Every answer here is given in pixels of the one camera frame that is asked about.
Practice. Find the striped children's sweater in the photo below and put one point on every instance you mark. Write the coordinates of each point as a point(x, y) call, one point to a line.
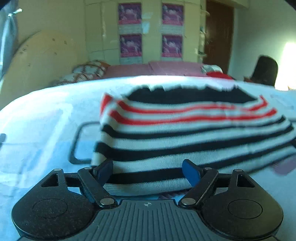
point(148, 133)

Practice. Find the purple poster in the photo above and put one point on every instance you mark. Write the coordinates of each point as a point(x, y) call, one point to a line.
point(172, 19)
point(172, 48)
point(130, 49)
point(129, 18)

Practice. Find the blue curtain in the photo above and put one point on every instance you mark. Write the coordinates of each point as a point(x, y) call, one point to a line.
point(9, 32)

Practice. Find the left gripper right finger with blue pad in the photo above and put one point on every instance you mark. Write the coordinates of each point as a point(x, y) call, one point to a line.
point(202, 181)

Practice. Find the brown wooden door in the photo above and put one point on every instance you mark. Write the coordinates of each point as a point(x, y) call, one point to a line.
point(219, 34)

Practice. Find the white patterned garment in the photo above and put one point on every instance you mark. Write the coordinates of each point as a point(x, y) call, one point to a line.
point(211, 68)

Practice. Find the purple poster lower right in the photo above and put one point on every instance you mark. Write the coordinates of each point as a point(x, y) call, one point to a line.
point(172, 48)

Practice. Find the purple poster lower left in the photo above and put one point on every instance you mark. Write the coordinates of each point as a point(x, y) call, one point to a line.
point(130, 49)

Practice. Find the corner wall shelves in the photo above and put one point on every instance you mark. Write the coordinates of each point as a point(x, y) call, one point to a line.
point(202, 36)

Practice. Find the purple poster upper right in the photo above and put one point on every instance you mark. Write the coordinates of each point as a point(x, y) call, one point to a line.
point(172, 19)

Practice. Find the pink bed cover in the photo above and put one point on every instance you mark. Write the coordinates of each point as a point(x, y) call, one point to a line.
point(190, 69)

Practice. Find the checkered pillow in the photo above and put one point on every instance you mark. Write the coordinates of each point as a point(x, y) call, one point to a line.
point(74, 78)
point(95, 69)

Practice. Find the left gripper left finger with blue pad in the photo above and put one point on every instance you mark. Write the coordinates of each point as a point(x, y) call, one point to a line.
point(93, 180)

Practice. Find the patterned white bed sheet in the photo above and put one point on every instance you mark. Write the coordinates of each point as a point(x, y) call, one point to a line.
point(58, 127)

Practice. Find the cream wooden headboard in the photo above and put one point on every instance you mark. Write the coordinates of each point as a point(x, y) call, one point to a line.
point(44, 57)

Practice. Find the cream glossy wardrobe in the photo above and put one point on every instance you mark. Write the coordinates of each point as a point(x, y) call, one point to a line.
point(102, 37)

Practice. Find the purple poster upper left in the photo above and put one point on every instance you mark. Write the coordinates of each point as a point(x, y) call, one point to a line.
point(129, 18)

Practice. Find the black chair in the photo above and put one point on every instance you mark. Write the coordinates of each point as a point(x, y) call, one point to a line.
point(265, 72)

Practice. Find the red garment on bed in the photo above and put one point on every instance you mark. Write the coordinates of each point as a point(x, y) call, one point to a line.
point(218, 74)

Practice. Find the checkered pillow far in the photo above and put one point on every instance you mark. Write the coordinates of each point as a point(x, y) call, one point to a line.
point(95, 69)

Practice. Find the checkered pillow near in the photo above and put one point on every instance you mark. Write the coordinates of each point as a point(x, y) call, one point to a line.
point(74, 78)

